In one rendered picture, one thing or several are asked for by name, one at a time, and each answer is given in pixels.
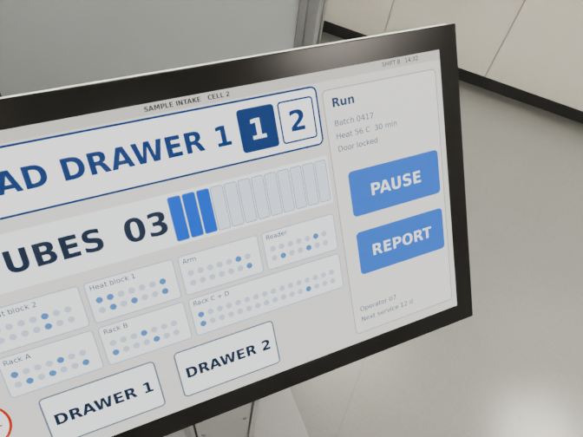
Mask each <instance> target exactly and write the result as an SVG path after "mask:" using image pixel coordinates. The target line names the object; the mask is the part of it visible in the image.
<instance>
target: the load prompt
mask: <svg viewBox="0 0 583 437"><path fill-rule="evenodd" d="M322 145H324V133H323V128H322V121H321V115H320V109H319V103H318V91H317V86H316V85H311V86H307V87H302V88H294V89H289V90H285V91H280V92H276V93H271V94H266V95H258V96H253V97H249V98H244V99H239V100H235V101H227V102H221V103H217V104H213V105H208V106H204V107H198V108H190V109H186V110H181V111H177V112H172V113H167V114H159V115H155V116H149V117H145V118H140V119H136V120H131V121H123V122H118V123H114V124H109V125H104V126H99V127H92V128H87V129H83V130H77V131H73V132H68V133H64V134H55V135H50V136H46V137H42V138H37V139H32V140H24V141H19V142H15V143H10V144H5V145H1V146H0V220H5V219H11V218H14V217H19V216H23V215H26V214H30V213H34V212H40V211H45V210H48V209H52V208H56V207H60V206H64V205H70V204H74V203H78V202H82V201H85V200H90V199H96V198H100V197H104V196H108V195H111V194H115V193H119V192H125V191H129V190H134V189H137V188H141V187H144V186H151V185H155V184H159V183H163V182H167V181H170V180H174V179H181V178H185V177H189V176H193V175H196V174H200V173H207V172H211V171H214V170H219V169H222V168H226V167H229V166H237V165H240V164H244V163H248V162H252V161H255V160H262V159H266V158H270V157H273V156H278V155H281V154H285V153H292V152H296V151H299V150H303V149H307V148H311V147H317V146H322Z"/></svg>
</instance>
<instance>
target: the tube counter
mask: <svg viewBox="0 0 583 437"><path fill-rule="evenodd" d="M332 202H333V198H332V192H331V181H330V175H329V168H328V163H327V157H326V156H323V157H318V158H315V159H311V160H305V161H301V162H298V163H294V164H290V165H286V166H280V167H276V168H273V169H269V170H265V171H262V172H257V173H251V174H247V175H244V176H240V177H237V178H233V179H226V180H222V181H219V182H215V183H212V184H208V185H204V186H197V187H194V188H190V189H186V190H183V191H179V192H173V193H169V194H165V195H161V196H158V197H154V198H151V199H144V200H140V201H136V202H133V203H129V204H125V205H119V206H116V207H114V210H115V216H116V219H117V222H118V225H119V228H120V231H121V236H122V240H123V243H124V246H125V249H126V252H127V255H128V258H134V257H138V256H141V255H144V254H148V253H150V252H154V251H159V250H163V249H166V248H169V247H173V246H176V245H182V244H185V243H188V242H192V241H194V240H198V239H201V238H207V237H210V236H213V235H216V234H220V233H223V232H229V231H232V230H235V229H239V228H241V227H245V226H249V225H254V224H257V223H260V222H264V221H266V220H270V219H275V218H279V217H283V216H285V215H289V214H292V213H295V212H301V211H304V210H307V209H311V208H314V207H317V206H321V205H326V204H330V203H332Z"/></svg>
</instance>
